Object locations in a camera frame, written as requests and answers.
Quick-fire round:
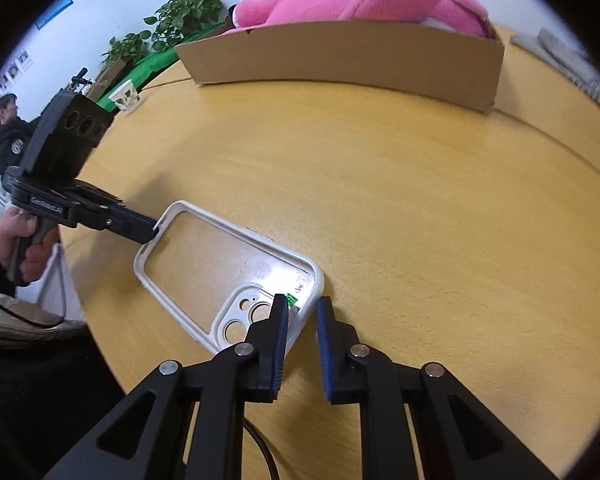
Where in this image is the pink bear plush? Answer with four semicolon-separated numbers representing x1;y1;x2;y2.
233;0;489;38

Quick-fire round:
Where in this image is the blue framed wall poster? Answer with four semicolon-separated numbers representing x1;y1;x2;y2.
34;0;73;30

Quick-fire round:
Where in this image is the green potted plant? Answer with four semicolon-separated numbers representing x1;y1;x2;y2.
102;0;225;67

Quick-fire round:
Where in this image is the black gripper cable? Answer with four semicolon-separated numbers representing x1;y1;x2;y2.
241;416;282;480

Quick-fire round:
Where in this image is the paper cup with leaf print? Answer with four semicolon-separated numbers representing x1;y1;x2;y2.
109;78;140;113

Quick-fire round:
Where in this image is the brown cardboard box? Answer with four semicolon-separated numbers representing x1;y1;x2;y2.
176;21;505;113

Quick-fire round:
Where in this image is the white clear phone case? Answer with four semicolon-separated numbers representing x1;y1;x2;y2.
133;200;325;354

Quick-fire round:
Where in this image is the person in black jacket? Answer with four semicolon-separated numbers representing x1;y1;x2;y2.
0;93;41;177

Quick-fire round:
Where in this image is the person's left hand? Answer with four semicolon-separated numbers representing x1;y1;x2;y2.
0;204;62;283

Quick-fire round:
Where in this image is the grey folded cloth bag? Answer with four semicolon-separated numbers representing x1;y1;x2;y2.
509;28;600;106

